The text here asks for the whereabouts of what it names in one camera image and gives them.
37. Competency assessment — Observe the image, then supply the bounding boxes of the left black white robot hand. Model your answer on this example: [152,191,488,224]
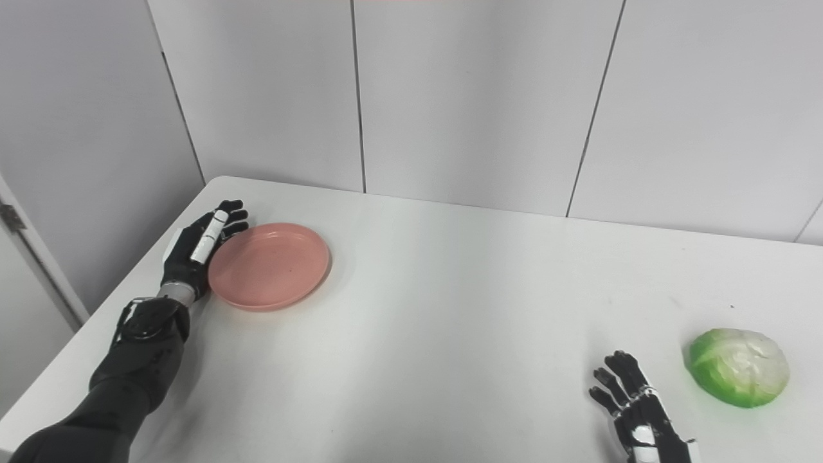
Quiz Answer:
[160,199,249,300]

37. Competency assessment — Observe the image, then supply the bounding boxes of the pink round plate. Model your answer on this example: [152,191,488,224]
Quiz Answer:
[208,222,330,313]

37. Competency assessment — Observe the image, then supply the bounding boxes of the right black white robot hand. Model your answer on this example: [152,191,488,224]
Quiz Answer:
[589,350,701,463]

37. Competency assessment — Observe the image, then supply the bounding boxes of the green white cabbage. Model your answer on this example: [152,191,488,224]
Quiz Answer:
[684,328,790,408]

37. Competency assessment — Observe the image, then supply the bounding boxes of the grey door hinge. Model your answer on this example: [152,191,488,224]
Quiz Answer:
[0,202,26,233]

